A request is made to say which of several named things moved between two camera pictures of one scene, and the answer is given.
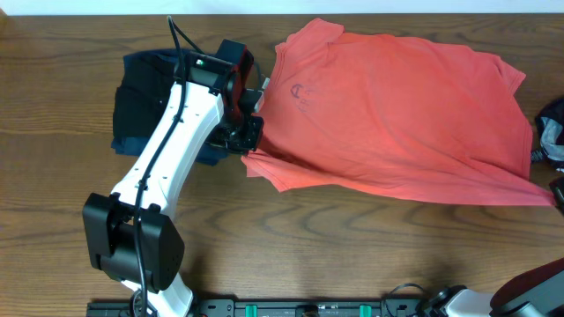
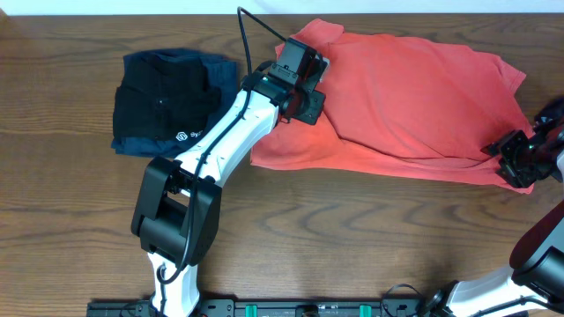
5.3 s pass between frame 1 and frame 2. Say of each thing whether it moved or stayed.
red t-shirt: moved
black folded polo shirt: stayed
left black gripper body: moved
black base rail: stayed
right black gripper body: moved
